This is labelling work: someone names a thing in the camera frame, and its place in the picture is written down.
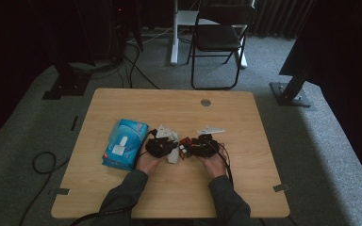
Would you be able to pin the dark pleated curtain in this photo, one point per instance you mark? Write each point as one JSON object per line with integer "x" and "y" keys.
{"x": 279, "y": 19}

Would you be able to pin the black stand with square base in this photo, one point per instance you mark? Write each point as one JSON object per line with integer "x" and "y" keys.
{"x": 69, "y": 84}

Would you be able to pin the blue wet wipes packet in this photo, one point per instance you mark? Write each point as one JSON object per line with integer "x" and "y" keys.
{"x": 133, "y": 135}

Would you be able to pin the black floor tape strip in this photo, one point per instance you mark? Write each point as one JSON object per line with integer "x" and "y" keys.
{"x": 74, "y": 123}

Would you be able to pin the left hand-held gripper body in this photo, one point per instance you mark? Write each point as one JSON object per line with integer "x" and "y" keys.
{"x": 157, "y": 148}

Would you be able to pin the grey round table grommet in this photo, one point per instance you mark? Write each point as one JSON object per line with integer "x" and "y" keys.
{"x": 205, "y": 102}

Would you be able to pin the white desk frame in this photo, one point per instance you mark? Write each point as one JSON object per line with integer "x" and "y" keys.
{"x": 174, "y": 47}

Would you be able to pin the white crumpled paper scrap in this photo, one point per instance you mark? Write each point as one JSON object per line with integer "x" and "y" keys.
{"x": 212, "y": 130}

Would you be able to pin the multicoloured puzzle cube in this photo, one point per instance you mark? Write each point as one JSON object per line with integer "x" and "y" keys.
{"x": 184, "y": 151}

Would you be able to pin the black folding chair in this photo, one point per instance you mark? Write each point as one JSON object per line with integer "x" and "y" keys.
{"x": 218, "y": 37}

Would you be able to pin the grey tape strip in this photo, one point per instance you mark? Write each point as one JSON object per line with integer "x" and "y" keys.
{"x": 281, "y": 187}
{"x": 62, "y": 191}

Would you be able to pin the black slanted stand with base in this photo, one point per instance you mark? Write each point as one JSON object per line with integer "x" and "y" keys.
{"x": 290, "y": 94}

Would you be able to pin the person's left hand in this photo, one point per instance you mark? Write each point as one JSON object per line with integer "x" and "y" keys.
{"x": 147, "y": 164}

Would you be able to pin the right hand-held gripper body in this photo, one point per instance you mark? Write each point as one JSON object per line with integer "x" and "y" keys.
{"x": 205, "y": 147}

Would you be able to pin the person's right hand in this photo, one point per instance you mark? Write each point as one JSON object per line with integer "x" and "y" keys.
{"x": 215, "y": 166}

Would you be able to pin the white wet wipe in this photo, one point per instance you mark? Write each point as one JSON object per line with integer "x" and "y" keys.
{"x": 164, "y": 132}

